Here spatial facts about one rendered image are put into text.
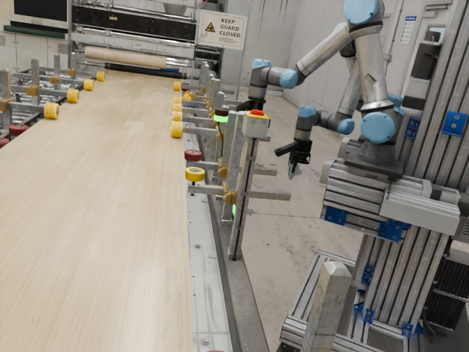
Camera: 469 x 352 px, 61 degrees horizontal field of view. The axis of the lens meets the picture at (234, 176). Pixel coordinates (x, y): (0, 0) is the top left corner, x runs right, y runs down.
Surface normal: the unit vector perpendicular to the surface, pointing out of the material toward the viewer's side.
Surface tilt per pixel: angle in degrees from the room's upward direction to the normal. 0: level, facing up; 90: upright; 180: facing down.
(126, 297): 0
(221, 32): 90
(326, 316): 90
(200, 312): 0
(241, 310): 0
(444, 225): 90
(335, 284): 90
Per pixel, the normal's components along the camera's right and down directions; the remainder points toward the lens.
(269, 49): 0.12, 0.36
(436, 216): -0.38, 0.26
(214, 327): 0.15, -0.93
